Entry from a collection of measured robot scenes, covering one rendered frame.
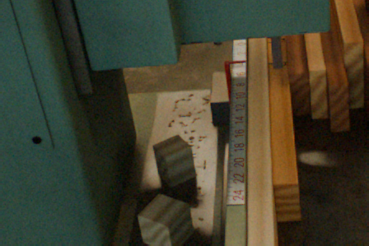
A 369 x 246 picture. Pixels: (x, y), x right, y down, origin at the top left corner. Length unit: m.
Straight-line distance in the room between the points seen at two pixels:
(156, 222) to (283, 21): 0.23
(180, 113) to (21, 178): 0.31
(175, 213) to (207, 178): 0.11
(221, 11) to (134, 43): 0.08
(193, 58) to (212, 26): 2.06
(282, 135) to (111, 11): 0.18
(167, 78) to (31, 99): 2.00
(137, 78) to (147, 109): 1.70
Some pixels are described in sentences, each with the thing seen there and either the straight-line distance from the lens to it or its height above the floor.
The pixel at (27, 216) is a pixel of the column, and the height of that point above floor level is 0.87.
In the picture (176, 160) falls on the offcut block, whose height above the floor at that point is 0.83.
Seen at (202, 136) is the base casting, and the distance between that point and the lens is 0.90.
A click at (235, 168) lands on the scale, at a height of 0.96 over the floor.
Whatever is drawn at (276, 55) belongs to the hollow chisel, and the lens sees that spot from 0.72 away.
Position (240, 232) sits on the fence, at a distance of 0.53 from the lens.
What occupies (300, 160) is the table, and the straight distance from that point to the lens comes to 0.68.
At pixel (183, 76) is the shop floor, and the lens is 2.63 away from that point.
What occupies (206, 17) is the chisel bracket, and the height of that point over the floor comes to 1.03.
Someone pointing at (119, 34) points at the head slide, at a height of 1.03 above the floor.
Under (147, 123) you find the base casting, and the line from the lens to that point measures 0.94.
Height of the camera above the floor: 1.32
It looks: 32 degrees down
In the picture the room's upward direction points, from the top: 8 degrees counter-clockwise
